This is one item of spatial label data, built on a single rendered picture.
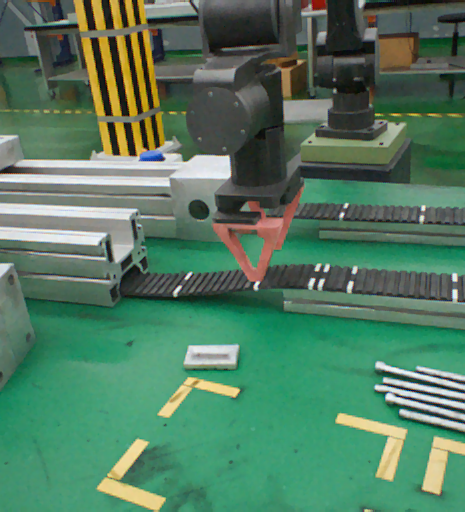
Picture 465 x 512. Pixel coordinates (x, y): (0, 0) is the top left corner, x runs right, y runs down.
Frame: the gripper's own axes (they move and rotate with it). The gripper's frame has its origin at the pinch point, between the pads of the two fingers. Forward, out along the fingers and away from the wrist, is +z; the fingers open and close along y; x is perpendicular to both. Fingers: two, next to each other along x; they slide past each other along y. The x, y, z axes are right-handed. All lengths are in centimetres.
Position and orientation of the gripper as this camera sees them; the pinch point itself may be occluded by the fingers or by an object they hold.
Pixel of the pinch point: (265, 257)
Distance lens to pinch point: 63.1
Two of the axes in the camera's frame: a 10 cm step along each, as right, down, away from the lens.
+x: 9.4, 0.6, -3.2
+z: 1.0, 8.9, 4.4
